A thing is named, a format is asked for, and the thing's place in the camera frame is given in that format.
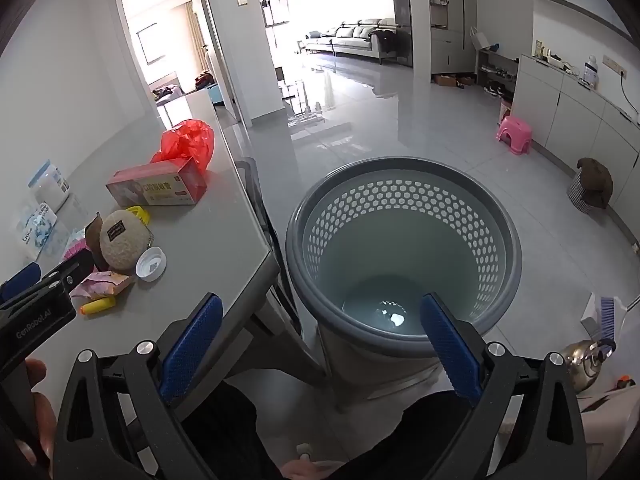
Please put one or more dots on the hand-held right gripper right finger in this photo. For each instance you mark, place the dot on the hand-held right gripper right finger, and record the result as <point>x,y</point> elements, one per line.
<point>450,350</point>

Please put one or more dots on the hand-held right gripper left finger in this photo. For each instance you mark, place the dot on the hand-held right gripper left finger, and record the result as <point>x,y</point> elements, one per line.
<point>192,350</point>

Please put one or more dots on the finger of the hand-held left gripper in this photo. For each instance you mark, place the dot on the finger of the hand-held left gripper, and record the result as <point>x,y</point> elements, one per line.
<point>20,280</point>
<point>72,267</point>

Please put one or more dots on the pink plastic shuttlecock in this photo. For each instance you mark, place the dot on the pink plastic shuttlecock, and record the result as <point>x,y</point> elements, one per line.
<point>76,249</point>

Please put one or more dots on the pink snack wrapper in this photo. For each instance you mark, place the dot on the pink snack wrapper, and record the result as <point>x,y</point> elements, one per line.
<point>107,282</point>

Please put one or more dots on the small yellow tube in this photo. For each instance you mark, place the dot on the small yellow tube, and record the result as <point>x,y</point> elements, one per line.
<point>100,305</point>

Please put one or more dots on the beige round plush pouch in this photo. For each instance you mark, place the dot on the beige round plush pouch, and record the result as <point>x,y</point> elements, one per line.
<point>122,245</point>

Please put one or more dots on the white round lid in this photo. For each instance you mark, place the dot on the white round lid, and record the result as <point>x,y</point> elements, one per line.
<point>150,265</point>

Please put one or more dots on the yellow plastic frame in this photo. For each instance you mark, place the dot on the yellow plastic frame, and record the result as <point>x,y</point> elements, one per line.
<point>140,212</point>

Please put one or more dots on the grey perforated plastic basket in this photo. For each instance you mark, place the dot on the grey perforated plastic basket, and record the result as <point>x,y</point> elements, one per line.
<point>400,260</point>

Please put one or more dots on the pink toothpaste box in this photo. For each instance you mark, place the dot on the pink toothpaste box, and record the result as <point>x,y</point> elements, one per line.
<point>160,185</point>

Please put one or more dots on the red plastic bag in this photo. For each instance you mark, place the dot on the red plastic bag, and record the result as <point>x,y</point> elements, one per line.
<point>187,140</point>

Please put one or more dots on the person's left hand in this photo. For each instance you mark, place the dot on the person's left hand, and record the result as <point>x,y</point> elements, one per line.
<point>45,425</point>

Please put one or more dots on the blue white tissue pack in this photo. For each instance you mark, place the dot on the blue white tissue pack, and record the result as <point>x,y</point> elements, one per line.
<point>40,230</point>

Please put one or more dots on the person's black pants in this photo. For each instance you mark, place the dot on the person's black pants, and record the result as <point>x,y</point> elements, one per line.
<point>225,425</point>

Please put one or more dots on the clear jar with blue lid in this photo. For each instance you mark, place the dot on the clear jar with blue lid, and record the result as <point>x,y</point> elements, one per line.
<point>50,187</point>

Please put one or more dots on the metal kettle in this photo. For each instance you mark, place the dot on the metal kettle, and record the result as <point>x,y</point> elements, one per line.
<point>582,365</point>

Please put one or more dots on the dark grey chair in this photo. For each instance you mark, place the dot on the dark grey chair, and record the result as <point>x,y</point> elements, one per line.
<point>265,220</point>

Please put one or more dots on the blue brush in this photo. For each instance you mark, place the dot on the blue brush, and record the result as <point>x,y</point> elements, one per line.
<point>607,312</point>

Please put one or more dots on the bed with clothes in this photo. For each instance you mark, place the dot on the bed with clothes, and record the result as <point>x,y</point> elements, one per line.
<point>167,94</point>

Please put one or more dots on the brown garment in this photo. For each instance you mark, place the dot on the brown garment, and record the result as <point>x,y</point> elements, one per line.
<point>595,180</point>

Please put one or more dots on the pink plastic stool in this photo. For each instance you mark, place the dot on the pink plastic stool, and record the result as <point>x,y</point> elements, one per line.
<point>514,132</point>

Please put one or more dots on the white lower cabinets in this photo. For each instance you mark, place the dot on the white lower cabinets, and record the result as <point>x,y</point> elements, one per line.
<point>565,115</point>

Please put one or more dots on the beige curtain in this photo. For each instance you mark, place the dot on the beige curtain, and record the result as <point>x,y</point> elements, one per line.
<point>194,35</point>

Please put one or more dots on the white room door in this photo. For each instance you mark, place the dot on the white room door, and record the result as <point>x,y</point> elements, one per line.
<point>220,50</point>

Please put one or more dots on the shoe rack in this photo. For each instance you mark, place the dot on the shoe rack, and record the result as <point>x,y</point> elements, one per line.
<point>495,72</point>

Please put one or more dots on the white display cabinet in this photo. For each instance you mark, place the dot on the white display cabinet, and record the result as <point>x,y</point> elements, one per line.
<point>447,45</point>

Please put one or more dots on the white paper bag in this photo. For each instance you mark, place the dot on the white paper bag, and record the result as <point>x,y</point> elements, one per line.
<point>481,40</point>

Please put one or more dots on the clear bottle on counter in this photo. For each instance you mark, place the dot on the clear bottle on counter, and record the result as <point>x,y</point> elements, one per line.
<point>591,71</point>

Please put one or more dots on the grey sofa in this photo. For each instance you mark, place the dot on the grey sofa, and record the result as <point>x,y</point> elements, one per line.
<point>350,37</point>

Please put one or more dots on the clothes drying rack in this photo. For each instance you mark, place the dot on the clothes drying rack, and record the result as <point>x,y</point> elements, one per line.
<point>274,2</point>

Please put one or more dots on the wall socket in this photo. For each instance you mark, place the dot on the wall socket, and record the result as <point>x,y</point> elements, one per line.
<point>614,66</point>

